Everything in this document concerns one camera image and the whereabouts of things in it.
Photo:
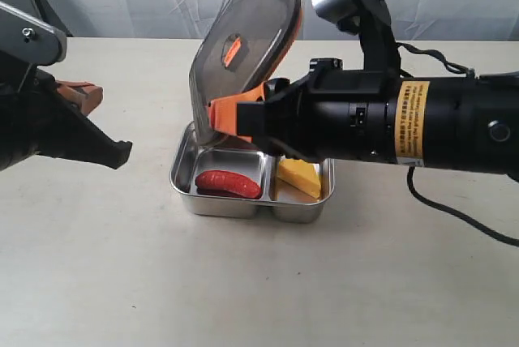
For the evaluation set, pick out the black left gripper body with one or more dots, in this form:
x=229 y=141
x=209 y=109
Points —
x=37 y=121

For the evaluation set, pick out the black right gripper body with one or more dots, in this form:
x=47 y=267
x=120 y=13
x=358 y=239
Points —
x=330 y=113

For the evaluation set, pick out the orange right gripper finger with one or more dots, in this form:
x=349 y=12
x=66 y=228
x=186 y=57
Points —
x=223 y=111

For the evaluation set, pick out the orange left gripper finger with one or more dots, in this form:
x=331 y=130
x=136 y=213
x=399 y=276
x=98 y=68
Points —
x=85 y=96

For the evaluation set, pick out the yellow toy cheese wedge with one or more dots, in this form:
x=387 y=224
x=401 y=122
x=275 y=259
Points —
x=301 y=175

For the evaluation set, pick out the red toy sausage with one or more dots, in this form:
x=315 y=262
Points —
x=221 y=182

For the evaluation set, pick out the dark transparent lid orange seal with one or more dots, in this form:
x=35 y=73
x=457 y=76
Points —
x=243 y=47

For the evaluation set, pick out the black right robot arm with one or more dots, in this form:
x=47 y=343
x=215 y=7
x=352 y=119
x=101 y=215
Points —
x=458 y=123

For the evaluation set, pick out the steel two-compartment lunch box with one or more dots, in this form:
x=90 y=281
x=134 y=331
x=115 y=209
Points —
x=284 y=201

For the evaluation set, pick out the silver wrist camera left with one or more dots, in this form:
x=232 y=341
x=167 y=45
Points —
x=30 y=39

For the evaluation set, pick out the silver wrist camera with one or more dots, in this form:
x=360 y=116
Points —
x=371 y=22
x=30 y=39

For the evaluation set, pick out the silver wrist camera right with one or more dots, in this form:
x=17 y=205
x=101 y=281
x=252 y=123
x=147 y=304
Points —
x=371 y=22

